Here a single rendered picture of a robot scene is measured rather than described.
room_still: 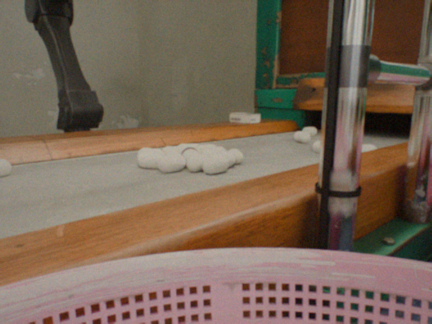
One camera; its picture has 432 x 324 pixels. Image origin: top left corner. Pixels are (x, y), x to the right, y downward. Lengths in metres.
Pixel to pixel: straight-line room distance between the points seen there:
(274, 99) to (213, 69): 1.31
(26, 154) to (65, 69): 0.39
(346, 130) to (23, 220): 0.22
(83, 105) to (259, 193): 0.63
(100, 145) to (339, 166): 0.39
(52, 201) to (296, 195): 0.19
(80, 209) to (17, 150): 0.23
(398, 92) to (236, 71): 1.44
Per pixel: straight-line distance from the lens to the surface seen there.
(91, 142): 0.54
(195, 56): 2.35
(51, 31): 0.91
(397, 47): 0.82
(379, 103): 0.75
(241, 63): 2.07
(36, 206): 0.31
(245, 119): 0.78
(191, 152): 0.42
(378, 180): 0.33
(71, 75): 0.86
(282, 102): 0.92
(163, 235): 0.16
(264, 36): 0.97
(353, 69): 0.21
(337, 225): 0.22
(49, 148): 0.52
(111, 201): 0.30
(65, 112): 0.82
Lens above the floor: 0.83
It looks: 11 degrees down
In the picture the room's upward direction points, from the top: straight up
